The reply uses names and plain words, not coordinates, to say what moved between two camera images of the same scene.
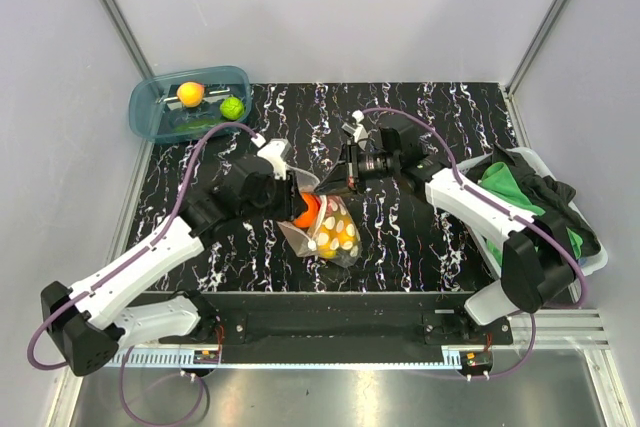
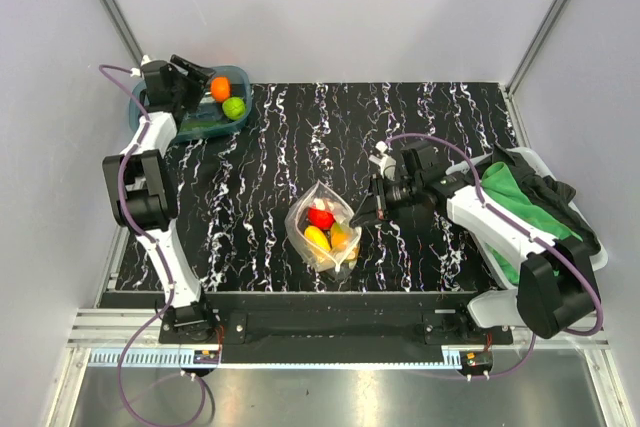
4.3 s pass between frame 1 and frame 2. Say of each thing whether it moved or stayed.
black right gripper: moved
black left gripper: moved
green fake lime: stayed
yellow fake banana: moved
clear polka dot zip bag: moved
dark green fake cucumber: stayed
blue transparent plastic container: stayed
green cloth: stayed
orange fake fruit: moved
